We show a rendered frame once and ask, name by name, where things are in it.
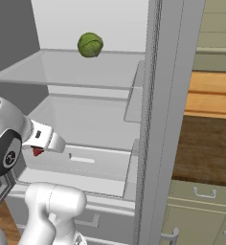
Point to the olive cupboard drawer front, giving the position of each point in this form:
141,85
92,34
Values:
201,193

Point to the white fridge crisper drawer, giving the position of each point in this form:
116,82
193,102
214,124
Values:
99,161

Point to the grey fridge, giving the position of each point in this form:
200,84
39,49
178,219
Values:
86,19

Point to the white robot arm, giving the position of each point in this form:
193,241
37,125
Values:
9,134

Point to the clear fridge door bin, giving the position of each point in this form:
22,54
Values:
132,172
135,95

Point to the olive wall cupboard run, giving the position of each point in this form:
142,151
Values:
217,35

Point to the olive cupboard door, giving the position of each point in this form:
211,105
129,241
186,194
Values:
194,226

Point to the red strawberry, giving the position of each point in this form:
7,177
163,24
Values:
37,151

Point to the glass fridge shelf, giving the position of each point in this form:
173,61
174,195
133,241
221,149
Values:
73,68
92,122

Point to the grey fridge door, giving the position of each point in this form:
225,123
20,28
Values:
169,95

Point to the grey fridge freezer drawer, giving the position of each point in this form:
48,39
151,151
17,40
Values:
115,223

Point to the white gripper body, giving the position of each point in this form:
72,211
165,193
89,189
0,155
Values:
56,142

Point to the green cabbage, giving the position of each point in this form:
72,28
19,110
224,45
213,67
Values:
90,44

